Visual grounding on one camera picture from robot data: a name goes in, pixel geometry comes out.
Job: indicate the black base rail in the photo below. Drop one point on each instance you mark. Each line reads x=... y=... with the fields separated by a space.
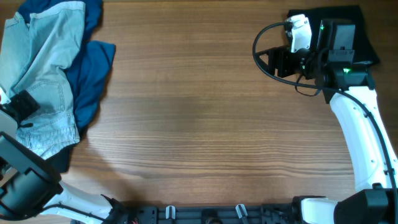
x=280 y=213

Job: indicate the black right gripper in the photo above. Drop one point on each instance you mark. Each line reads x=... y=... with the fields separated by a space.
x=285 y=53

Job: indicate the blue shirt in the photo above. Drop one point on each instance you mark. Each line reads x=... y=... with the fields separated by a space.
x=88 y=73

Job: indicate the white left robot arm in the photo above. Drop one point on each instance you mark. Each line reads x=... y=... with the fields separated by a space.
x=29 y=185

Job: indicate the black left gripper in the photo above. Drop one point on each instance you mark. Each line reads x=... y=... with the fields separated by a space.
x=27 y=102

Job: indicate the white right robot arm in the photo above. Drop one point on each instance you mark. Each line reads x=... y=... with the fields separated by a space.
x=327 y=56

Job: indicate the folded black garment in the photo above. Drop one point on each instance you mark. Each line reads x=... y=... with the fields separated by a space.
x=364 y=51

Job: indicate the light blue denim shorts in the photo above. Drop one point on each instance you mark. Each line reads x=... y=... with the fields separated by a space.
x=34 y=57

